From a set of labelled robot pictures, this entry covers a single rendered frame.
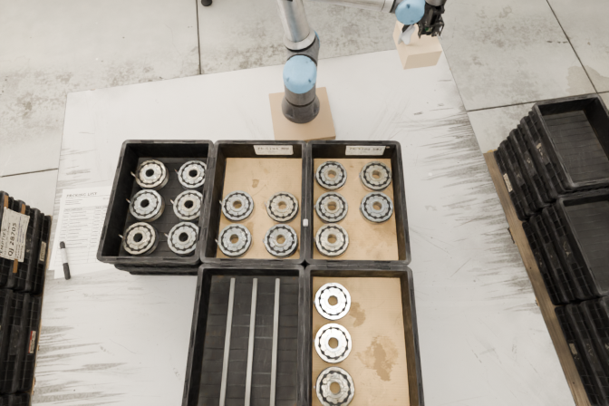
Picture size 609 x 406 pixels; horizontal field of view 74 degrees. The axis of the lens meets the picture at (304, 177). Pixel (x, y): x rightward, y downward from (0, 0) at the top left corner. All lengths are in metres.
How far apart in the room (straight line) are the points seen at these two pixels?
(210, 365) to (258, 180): 0.57
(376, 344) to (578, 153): 1.29
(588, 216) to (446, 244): 0.83
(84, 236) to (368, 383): 1.06
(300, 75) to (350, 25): 1.53
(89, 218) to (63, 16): 2.07
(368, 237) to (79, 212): 1.03
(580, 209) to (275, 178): 1.37
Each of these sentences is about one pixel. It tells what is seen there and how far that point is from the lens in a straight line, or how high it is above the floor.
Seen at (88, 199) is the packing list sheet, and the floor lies 0.70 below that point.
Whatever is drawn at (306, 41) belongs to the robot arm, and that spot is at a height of 0.98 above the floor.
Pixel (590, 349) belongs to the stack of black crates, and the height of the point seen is 0.29.
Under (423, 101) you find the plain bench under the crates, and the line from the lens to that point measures 1.71.
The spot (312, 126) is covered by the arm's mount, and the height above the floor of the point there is 0.73.
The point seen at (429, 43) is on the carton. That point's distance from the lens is 1.51.
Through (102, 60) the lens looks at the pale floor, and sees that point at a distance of 3.04.
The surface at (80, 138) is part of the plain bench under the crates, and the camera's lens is 1.81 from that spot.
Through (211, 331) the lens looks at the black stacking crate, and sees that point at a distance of 1.26.
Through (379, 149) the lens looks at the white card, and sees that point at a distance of 1.33.
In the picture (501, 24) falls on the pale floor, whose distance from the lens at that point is 3.15.
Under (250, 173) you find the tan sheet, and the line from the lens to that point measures 1.37.
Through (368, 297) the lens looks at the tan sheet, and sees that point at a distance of 1.25.
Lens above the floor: 2.06
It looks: 66 degrees down
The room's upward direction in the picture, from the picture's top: 3 degrees counter-clockwise
